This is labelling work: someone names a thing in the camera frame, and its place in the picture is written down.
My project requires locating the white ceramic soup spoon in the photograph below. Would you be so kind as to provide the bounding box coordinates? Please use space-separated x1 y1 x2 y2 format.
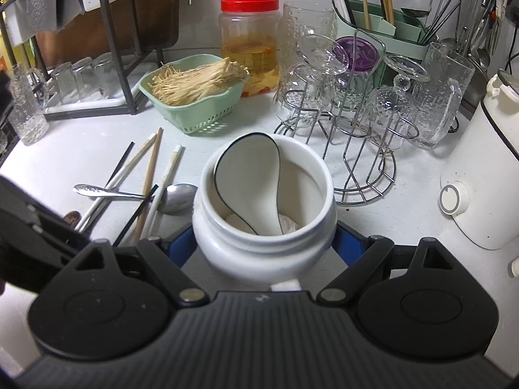
214 133 283 236

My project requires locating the metal wire cup rack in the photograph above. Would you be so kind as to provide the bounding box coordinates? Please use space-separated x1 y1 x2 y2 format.
273 27 421 206

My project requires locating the wooden chopstick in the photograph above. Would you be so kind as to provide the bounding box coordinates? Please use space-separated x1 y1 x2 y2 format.
133 127 163 242

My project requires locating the white chopstick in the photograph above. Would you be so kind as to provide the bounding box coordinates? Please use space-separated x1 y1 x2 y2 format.
138 144 184 240
75 132 159 233

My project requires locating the white ceramic utensil jar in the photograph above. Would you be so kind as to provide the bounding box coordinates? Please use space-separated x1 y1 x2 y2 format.
193 132 337 285

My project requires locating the purple lid glass jar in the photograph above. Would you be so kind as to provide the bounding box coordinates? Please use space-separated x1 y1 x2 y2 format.
335 36 379 109

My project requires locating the stainless steel spoon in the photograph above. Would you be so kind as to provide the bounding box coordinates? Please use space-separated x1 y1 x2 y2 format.
74 183 198 215

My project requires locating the glass mug with handle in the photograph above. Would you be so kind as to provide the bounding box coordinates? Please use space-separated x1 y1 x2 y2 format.
411 42 475 149

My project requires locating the wooden cutting board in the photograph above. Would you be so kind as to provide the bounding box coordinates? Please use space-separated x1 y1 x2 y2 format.
36 0 180 68

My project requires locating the red lid plastic jar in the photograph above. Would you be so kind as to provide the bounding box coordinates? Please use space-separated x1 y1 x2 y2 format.
218 0 281 97

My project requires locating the upside down stemmed glass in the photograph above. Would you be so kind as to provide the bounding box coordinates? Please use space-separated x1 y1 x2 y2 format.
365 53 429 151

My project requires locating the green plastic basket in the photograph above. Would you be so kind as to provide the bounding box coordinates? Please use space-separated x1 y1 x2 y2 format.
139 53 247 135

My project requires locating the black chopstick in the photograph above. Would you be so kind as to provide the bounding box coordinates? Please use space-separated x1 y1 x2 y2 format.
112 183 160 248
82 140 136 234

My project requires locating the tall clear glass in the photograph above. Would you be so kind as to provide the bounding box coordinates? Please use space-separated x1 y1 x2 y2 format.
273 1 337 129

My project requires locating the black metal dish rack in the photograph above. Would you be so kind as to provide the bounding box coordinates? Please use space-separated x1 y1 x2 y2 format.
0 0 181 121

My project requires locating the textured glass tumbler left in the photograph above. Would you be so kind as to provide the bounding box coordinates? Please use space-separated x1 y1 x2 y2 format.
8 64 48 146

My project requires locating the green utensil drainer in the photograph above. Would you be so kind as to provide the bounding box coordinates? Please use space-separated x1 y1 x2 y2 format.
334 0 428 63

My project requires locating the enoki mushroom bundle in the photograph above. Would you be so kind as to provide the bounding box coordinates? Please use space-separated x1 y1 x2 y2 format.
151 57 249 106

